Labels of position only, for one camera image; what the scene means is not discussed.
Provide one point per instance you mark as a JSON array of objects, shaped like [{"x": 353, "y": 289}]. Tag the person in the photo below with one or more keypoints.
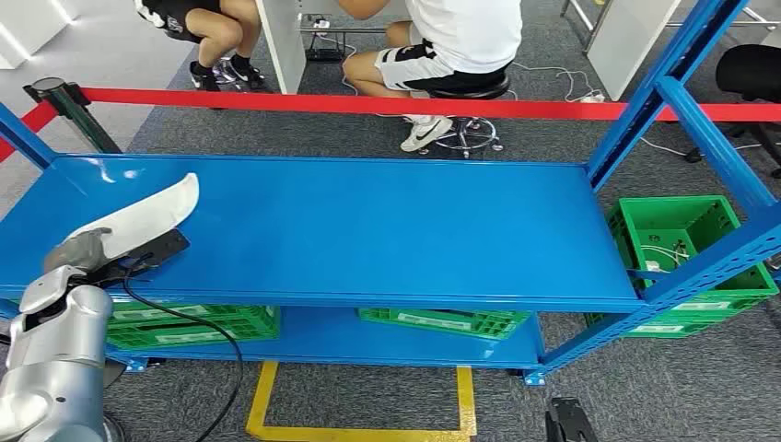
[
  {"x": 213, "y": 30},
  {"x": 463, "y": 30}
]

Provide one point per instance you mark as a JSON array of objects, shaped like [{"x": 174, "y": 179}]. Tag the black right robot foot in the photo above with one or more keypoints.
[{"x": 570, "y": 421}]

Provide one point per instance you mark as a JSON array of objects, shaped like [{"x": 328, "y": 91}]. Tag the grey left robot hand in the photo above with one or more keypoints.
[{"x": 76, "y": 250}]

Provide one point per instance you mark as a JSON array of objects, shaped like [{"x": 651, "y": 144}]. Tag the black office chair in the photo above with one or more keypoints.
[{"x": 747, "y": 70}]

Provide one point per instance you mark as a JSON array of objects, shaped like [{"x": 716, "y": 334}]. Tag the long red barrier belt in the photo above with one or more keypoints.
[{"x": 366, "y": 105}]

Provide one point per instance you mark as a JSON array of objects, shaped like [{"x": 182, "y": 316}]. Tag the blue metal shelf rack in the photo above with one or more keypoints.
[{"x": 366, "y": 232}]

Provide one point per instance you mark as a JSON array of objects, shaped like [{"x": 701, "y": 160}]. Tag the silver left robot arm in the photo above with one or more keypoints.
[{"x": 61, "y": 354}]

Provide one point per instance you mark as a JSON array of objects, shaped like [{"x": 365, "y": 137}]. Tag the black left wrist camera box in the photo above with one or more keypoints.
[{"x": 162, "y": 247}]

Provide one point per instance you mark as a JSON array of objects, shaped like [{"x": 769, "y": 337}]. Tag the white curved car part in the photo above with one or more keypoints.
[{"x": 146, "y": 216}]

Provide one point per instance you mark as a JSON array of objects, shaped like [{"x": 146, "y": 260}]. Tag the white power strip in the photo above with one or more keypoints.
[{"x": 592, "y": 97}]

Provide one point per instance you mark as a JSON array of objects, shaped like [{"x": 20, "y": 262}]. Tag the black round stool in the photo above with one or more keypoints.
[{"x": 470, "y": 91}]

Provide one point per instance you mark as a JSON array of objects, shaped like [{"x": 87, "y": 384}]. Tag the black stanchion post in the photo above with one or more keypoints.
[{"x": 79, "y": 116}]

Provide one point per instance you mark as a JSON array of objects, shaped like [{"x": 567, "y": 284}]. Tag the short red barrier belt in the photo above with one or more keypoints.
[{"x": 36, "y": 119}]

